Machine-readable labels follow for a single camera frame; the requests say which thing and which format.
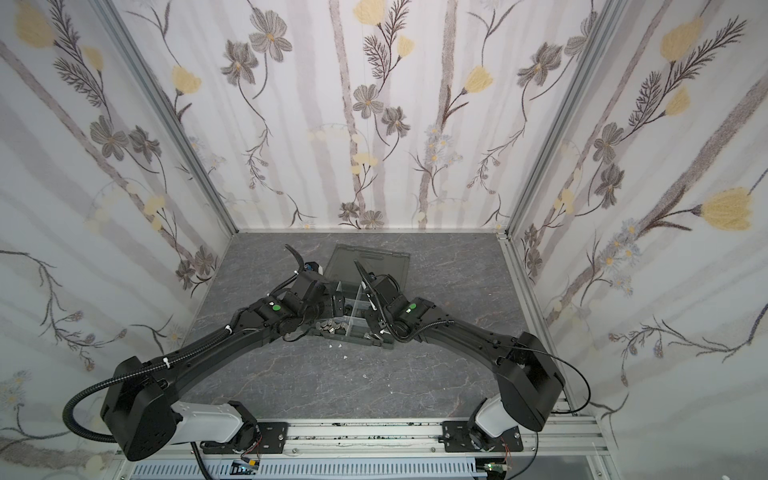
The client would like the steel wing nut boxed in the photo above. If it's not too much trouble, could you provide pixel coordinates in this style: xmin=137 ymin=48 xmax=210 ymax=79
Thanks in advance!
xmin=317 ymin=320 xmax=346 ymax=336

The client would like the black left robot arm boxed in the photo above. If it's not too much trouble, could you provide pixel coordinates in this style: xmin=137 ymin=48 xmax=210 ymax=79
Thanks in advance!
xmin=62 ymin=260 xmax=337 ymax=461

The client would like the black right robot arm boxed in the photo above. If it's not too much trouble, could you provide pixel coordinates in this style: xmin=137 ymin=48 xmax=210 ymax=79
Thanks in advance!
xmin=360 ymin=270 xmax=578 ymax=451

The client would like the green plastic organizer box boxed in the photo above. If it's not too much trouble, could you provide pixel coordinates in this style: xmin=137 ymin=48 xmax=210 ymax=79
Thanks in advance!
xmin=300 ymin=243 xmax=412 ymax=350

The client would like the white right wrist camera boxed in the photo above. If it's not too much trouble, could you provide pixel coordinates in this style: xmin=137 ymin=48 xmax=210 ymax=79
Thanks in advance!
xmin=362 ymin=283 xmax=378 ymax=312

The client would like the white perforated cable duct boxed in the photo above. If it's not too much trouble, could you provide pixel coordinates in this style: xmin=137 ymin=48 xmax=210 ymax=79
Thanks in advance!
xmin=128 ymin=458 xmax=490 ymax=480

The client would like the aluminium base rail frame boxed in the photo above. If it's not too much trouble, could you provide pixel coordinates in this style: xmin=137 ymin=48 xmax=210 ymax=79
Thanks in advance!
xmin=104 ymin=417 xmax=620 ymax=479

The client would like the left aluminium corner post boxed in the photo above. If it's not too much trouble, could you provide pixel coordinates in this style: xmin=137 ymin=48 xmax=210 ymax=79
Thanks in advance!
xmin=89 ymin=0 xmax=239 ymax=236

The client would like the aluminium corner post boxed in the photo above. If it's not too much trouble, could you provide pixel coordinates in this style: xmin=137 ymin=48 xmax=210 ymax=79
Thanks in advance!
xmin=504 ymin=0 xmax=628 ymax=238
xmin=89 ymin=0 xmax=239 ymax=236

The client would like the right aluminium corner post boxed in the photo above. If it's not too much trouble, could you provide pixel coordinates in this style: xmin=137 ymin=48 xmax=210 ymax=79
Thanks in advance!
xmin=504 ymin=0 xmax=628 ymax=238

